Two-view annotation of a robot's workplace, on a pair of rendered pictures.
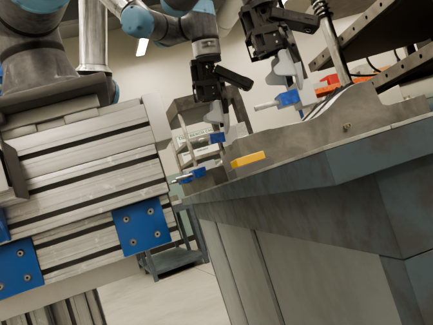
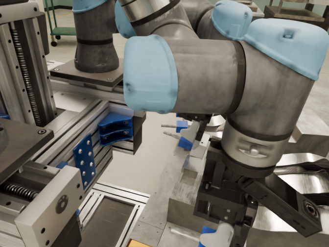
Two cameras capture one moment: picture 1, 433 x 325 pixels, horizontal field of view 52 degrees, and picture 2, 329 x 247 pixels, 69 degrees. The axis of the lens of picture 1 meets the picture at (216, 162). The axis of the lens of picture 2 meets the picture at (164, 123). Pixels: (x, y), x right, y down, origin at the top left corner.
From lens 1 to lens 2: 91 cm
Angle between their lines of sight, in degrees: 44
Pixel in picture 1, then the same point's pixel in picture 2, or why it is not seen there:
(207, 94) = (190, 114)
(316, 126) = (253, 234)
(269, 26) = (226, 202)
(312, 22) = (299, 230)
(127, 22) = (118, 18)
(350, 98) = (313, 240)
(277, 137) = not seen: hidden behind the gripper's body
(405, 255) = not seen: outside the picture
